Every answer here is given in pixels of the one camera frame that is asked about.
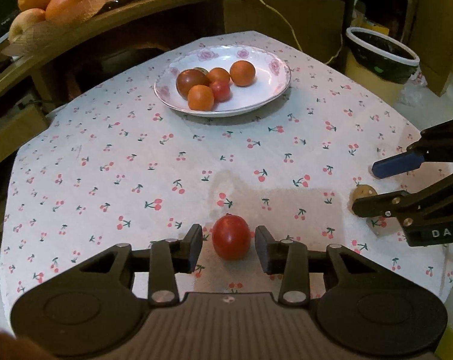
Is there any small red tomato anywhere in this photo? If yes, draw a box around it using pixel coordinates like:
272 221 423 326
212 214 252 261
209 80 231 102

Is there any orange tangerine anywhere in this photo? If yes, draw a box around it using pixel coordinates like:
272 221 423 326
187 85 215 111
230 60 256 87
207 67 231 84

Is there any small red tomato back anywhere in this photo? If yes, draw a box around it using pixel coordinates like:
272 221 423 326
209 80 231 102

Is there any large dark red tomato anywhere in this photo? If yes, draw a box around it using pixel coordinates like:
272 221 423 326
176 68 210 98

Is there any yellow trash bin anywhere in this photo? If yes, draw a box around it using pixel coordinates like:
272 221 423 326
344 27 420 106

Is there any cherry print tablecloth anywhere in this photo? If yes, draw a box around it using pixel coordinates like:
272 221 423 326
0 32 453 309

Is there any wooden tv cabinet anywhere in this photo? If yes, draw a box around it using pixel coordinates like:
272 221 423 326
0 0 353 163

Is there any white floral porcelain bowl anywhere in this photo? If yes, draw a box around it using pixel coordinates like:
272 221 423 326
154 45 292 118

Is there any woven fruit tray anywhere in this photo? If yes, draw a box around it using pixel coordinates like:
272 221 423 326
2 0 104 58

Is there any front orange on tray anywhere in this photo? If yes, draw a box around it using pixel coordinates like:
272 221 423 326
45 0 83 26

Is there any pale apple on tray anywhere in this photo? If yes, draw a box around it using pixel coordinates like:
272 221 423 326
8 8 45 44

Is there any yellow cable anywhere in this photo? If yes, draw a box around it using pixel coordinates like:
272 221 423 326
106 0 344 65

